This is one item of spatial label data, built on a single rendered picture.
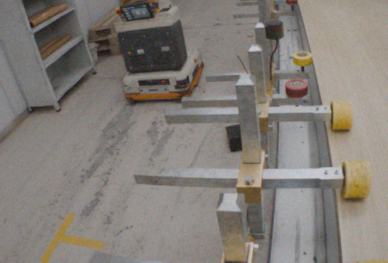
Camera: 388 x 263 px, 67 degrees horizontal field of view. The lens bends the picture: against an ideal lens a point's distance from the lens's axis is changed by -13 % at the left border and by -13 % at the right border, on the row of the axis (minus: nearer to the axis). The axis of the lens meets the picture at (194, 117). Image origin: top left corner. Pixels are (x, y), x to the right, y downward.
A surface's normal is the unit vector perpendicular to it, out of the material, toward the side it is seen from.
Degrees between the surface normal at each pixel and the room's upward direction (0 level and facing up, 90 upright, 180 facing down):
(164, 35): 90
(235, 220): 90
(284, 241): 0
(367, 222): 0
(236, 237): 90
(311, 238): 0
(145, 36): 90
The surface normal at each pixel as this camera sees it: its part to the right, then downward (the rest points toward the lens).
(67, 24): -0.22, 0.55
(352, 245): -0.17, -0.84
